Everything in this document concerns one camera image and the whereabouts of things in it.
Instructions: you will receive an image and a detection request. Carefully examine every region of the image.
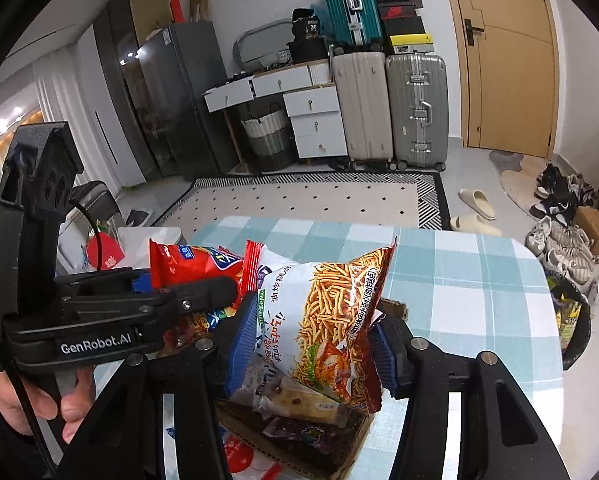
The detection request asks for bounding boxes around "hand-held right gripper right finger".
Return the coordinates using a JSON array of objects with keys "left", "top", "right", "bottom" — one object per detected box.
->
[{"left": 371, "top": 312, "right": 573, "bottom": 480}]

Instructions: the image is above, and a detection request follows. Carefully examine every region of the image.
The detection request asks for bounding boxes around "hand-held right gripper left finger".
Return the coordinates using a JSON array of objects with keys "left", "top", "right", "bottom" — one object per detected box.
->
[{"left": 54, "top": 292, "right": 259, "bottom": 480}]

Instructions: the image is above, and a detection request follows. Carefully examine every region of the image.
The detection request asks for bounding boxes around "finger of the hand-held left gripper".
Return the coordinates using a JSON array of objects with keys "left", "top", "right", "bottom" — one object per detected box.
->
[
  {"left": 53, "top": 268, "right": 153, "bottom": 297},
  {"left": 60, "top": 276, "right": 241, "bottom": 332}
]

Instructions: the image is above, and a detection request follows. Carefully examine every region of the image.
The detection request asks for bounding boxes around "red cone snack bag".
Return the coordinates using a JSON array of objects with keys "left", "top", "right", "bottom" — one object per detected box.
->
[{"left": 148, "top": 238, "right": 246, "bottom": 348}]

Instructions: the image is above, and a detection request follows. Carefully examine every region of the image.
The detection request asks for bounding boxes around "orange noodle snack bag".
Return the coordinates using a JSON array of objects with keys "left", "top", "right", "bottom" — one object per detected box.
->
[{"left": 226, "top": 236, "right": 399, "bottom": 414}]

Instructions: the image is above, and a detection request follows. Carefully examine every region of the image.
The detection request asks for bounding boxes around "clear cracker packet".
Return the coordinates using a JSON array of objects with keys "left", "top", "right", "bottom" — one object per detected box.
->
[{"left": 255, "top": 375, "right": 351, "bottom": 427}]

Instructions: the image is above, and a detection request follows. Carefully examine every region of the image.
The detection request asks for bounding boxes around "purple candy bag green label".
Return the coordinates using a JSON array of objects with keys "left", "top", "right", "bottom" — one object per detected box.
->
[{"left": 262, "top": 415, "right": 367, "bottom": 461}]

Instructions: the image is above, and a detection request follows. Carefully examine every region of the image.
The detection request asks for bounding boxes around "brown cardboard box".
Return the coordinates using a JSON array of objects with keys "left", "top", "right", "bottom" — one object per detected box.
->
[{"left": 214, "top": 298, "right": 411, "bottom": 480}]

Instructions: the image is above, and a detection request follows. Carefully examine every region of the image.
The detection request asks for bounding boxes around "person's left hand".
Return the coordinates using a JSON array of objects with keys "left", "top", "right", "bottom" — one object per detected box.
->
[{"left": 0, "top": 364, "right": 96, "bottom": 442}]

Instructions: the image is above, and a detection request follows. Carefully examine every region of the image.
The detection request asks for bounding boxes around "white plastic box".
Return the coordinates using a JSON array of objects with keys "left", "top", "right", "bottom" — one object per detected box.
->
[{"left": 116, "top": 226, "right": 188, "bottom": 272}]

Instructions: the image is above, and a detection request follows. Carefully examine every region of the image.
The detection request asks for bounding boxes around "red paper bag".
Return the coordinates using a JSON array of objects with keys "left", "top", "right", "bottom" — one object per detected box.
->
[{"left": 85, "top": 232, "right": 126, "bottom": 272}]

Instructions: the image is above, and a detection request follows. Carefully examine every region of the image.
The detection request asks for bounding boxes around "checked blue tablecloth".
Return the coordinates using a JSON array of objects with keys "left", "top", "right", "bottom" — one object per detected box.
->
[{"left": 94, "top": 216, "right": 566, "bottom": 480}]

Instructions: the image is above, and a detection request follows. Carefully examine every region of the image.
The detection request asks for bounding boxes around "patterned floor rug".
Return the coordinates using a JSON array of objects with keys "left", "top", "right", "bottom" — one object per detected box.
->
[{"left": 153, "top": 172, "right": 453, "bottom": 232}]

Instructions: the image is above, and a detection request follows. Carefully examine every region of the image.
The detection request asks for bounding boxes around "beige slipper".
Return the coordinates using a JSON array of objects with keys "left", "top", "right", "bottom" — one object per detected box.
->
[
  {"left": 458, "top": 188, "right": 497, "bottom": 221},
  {"left": 449, "top": 214, "right": 503, "bottom": 237}
]

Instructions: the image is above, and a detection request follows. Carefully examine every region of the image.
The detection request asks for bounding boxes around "woven laundry basket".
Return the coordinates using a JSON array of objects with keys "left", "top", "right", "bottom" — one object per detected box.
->
[{"left": 240, "top": 107, "right": 298, "bottom": 172}]

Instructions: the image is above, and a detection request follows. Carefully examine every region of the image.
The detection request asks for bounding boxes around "white curtain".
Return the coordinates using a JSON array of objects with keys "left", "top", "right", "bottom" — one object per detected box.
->
[{"left": 0, "top": 25, "right": 147, "bottom": 221}]

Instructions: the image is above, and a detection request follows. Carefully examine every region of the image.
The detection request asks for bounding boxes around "dark grey fridge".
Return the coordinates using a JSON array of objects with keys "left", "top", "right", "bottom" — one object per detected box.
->
[{"left": 136, "top": 22, "right": 241, "bottom": 184}]

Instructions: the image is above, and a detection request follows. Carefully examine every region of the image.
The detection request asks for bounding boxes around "dark tall cabinet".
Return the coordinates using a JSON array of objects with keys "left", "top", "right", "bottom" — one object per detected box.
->
[{"left": 93, "top": 0, "right": 152, "bottom": 183}]

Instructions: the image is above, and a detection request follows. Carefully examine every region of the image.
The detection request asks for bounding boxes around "black waste bin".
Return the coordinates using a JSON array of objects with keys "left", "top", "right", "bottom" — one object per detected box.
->
[{"left": 543, "top": 267, "right": 593, "bottom": 372}]

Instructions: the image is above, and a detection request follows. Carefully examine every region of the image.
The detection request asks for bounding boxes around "white drawer desk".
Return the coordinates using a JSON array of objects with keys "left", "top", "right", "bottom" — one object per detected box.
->
[{"left": 202, "top": 60, "right": 351, "bottom": 160}]

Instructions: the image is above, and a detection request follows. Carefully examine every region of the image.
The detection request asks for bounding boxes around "heap of shoes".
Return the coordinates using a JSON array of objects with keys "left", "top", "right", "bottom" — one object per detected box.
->
[{"left": 523, "top": 162, "right": 599, "bottom": 307}]

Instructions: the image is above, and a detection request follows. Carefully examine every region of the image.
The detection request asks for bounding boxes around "grey floor mat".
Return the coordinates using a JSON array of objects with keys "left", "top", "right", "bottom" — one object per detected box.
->
[{"left": 488, "top": 149, "right": 550, "bottom": 221}]

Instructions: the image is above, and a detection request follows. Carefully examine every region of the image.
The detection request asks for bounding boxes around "beige suitcase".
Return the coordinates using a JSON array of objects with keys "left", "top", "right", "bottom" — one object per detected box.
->
[{"left": 330, "top": 50, "right": 397, "bottom": 170}]

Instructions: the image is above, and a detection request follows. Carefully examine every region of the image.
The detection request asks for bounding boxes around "brown cardboard block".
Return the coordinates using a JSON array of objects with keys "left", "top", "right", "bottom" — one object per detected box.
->
[{"left": 572, "top": 206, "right": 599, "bottom": 261}]

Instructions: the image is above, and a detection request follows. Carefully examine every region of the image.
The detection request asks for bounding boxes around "silver suitcase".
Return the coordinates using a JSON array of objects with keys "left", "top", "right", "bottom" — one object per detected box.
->
[{"left": 385, "top": 52, "right": 449, "bottom": 171}]

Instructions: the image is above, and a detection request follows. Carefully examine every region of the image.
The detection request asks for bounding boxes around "grey oval mirror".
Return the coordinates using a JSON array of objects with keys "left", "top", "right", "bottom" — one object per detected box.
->
[{"left": 232, "top": 18, "right": 293, "bottom": 67}]

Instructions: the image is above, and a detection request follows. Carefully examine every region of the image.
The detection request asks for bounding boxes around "black bag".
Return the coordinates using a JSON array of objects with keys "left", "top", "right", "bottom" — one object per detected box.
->
[{"left": 287, "top": 7, "right": 329, "bottom": 61}]

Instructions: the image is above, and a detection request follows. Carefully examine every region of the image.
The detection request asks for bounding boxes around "brown paper bag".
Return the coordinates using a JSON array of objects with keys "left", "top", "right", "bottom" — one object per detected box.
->
[{"left": 186, "top": 0, "right": 213, "bottom": 24}]

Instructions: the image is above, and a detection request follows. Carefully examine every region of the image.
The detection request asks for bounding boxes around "yellow and black shoe box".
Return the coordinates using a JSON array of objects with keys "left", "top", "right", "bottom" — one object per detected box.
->
[{"left": 388, "top": 32, "right": 435, "bottom": 55}]

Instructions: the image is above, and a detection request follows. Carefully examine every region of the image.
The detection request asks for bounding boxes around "teal suitcase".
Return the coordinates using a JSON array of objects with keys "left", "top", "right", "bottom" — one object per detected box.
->
[{"left": 318, "top": 0, "right": 385, "bottom": 54}]

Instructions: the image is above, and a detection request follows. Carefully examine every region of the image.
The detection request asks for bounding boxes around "wooden door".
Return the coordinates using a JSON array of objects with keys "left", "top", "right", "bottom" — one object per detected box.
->
[{"left": 438, "top": 0, "right": 561, "bottom": 159}]

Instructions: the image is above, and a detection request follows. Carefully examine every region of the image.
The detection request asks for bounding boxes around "black shoe box red logo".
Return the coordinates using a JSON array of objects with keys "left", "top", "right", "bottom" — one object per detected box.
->
[{"left": 379, "top": 4, "right": 423, "bottom": 22}]

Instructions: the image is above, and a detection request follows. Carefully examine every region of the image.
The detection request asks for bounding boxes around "black cable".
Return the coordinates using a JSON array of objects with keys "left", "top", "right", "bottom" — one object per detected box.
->
[{"left": 69, "top": 202, "right": 105, "bottom": 271}]

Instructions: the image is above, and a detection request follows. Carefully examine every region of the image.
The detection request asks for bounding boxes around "door handle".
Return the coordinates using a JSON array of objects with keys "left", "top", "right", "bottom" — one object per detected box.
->
[{"left": 463, "top": 18, "right": 485, "bottom": 46}]

